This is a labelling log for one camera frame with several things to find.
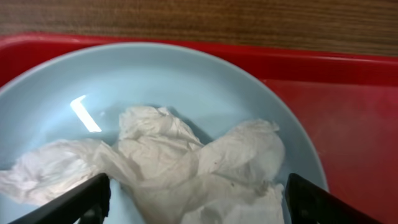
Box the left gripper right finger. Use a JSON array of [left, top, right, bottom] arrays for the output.
[[285, 173, 380, 224]]

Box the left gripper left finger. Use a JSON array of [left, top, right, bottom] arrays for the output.
[[11, 173, 111, 224]]

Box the white tissue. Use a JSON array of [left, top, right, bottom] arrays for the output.
[[1, 106, 285, 223]]

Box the large light blue plate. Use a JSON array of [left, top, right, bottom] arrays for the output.
[[1, 43, 327, 223]]

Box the red serving tray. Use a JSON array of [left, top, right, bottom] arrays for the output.
[[1, 34, 397, 223]]

